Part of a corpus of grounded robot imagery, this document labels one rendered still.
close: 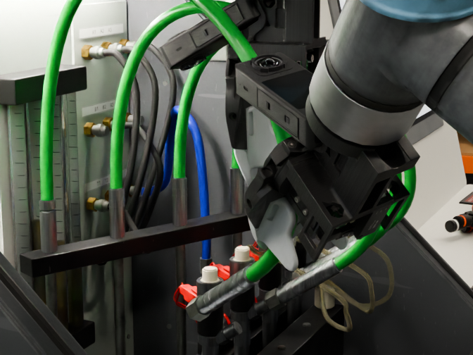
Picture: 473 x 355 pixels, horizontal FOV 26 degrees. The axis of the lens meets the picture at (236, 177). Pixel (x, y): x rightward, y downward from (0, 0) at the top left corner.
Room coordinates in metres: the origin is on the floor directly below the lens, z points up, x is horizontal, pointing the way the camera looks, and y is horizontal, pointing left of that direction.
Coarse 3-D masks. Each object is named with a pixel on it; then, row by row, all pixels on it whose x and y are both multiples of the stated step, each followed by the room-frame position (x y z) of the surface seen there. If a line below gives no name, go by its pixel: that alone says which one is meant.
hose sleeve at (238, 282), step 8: (240, 272) 0.86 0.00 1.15; (232, 280) 0.86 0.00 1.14; (240, 280) 0.85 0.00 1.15; (248, 280) 0.85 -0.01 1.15; (216, 288) 0.88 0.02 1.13; (224, 288) 0.87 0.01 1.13; (232, 288) 0.86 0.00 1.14; (240, 288) 0.86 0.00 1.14; (248, 288) 0.86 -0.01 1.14; (208, 296) 0.89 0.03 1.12; (216, 296) 0.88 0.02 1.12; (224, 296) 0.87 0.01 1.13; (232, 296) 0.87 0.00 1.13; (200, 304) 0.89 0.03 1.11; (208, 304) 0.89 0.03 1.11; (216, 304) 0.88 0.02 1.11; (208, 312) 0.89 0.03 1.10
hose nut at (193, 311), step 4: (200, 296) 0.91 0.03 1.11; (192, 300) 0.91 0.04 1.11; (196, 300) 0.90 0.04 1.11; (188, 304) 0.91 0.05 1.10; (192, 304) 0.90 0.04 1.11; (188, 308) 0.91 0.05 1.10; (192, 308) 0.90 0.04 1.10; (196, 308) 0.90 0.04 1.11; (188, 312) 0.91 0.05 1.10; (192, 312) 0.90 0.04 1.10; (196, 312) 0.90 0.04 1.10; (200, 312) 0.90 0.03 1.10; (192, 316) 0.90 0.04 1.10; (196, 316) 0.90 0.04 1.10; (200, 316) 0.90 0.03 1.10; (204, 316) 0.90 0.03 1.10; (200, 320) 0.91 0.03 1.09
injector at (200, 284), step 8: (200, 280) 1.01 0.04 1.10; (200, 288) 1.00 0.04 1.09; (208, 288) 1.00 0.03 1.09; (216, 312) 1.00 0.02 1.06; (208, 320) 1.00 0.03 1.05; (216, 320) 1.00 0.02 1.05; (200, 328) 1.00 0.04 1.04; (208, 328) 1.00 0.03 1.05; (216, 328) 1.00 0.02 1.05; (224, 328) 1.00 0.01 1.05; (232, 328) 0.99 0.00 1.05; (240, 328) 1.00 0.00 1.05; (200, 336) 1.01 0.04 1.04; (208, 336) 1.00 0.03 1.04; (216, 336) 1.00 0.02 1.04; (224, 336) 1.00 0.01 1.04; (232, 336) 1.00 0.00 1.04; (208, 344) 1.00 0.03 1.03; (216, 344) 1.00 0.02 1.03; (224, 344) 1.01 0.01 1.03; (208, 352) 1.00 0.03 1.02; (216, 352) 1.01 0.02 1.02
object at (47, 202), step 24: (72, 0) 1.04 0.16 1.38; (192, 0) 0.90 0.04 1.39; (216, 24) 0.88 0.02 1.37; (240, 48) 0.86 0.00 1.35; (48, 72) 1.08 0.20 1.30; (48, 96) 1.08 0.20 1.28; (48, 120) 1.09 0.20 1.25; (48, 144) 1.09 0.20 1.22; (48, 168) 1.09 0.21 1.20; (48, 192) 1.09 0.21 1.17; (264, 264) 0.84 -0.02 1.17
